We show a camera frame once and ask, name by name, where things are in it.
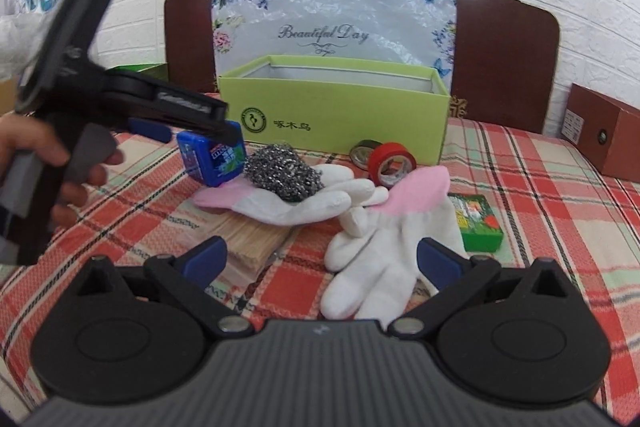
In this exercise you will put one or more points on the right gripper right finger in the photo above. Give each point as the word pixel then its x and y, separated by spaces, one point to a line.
pixel 459 282

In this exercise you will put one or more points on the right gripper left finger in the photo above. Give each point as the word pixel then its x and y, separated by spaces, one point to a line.
pixel 181 282

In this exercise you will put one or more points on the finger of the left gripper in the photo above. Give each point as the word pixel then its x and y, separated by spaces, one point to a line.
pixel 150 129

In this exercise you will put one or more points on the green small carton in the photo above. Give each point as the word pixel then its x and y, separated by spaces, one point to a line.
pixel 479 227

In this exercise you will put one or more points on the blue small packet box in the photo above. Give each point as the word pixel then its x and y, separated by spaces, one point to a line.
pixel 210 162

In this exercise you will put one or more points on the steel wool scrubber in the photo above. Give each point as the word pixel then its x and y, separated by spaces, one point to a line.
pixel 278 169

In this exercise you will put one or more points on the red tape roll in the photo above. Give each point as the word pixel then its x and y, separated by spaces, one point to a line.
pixel 389 163

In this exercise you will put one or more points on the black tape roll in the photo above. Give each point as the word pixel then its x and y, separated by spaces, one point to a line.
pixel 360 153

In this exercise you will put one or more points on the person's left hand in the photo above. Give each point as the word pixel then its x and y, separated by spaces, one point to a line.
pixel 27 133

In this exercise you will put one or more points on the green side box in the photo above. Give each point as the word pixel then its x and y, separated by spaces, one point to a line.
pixel 157 71

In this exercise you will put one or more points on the red plaid bed sheet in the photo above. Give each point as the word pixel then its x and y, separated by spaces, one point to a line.
pixel 548 200

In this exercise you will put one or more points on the green cardboard storage box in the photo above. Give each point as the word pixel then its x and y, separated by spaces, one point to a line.
pixel 330 104

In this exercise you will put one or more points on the brown cardboard box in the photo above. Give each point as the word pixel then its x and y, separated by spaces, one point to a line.
pixel 605 131

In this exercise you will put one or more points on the dark brown wooden headboard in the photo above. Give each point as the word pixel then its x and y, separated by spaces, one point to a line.
pixel 503 70

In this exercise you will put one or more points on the floral plastic pillow bag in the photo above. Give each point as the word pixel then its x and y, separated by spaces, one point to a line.
pixel 411 32

